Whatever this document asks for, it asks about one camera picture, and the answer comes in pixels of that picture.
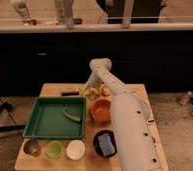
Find black bowl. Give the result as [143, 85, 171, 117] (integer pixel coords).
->
[93, 130, 117, 158]

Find green plastic cup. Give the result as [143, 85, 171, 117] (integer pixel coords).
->
[45, 141, 62, 159]

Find white railing shelf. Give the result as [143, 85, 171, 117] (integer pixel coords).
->
[0, 18, 193, 34]

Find green plastic tray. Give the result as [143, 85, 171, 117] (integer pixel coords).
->
[23, 97, 86, 140]

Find yellow banana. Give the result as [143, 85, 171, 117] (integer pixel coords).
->
[89, 93, 95, 100]

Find black tripod legs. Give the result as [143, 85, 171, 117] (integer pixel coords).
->
[0, 95, 25, 135]

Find blue sponge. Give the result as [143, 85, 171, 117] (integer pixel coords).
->
[97, 133, 116, 157]

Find small orange fruit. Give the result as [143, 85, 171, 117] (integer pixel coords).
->
[101, 85, 110, 96]

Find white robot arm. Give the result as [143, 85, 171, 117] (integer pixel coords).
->
[87, 58, 161, 171]

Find white cup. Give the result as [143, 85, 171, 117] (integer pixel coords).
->
[66, 140, 85, 160]

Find metal cup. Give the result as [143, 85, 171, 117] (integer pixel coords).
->
[23, 139, 41, 157]

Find orange bowl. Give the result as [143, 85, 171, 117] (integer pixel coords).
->
[90, 99, 111, 122]

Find green cucumber piece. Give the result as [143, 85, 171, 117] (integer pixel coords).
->
[62, 109, 81, 123]

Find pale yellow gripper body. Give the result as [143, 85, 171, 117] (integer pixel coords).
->
[82, 83, 100, 99]

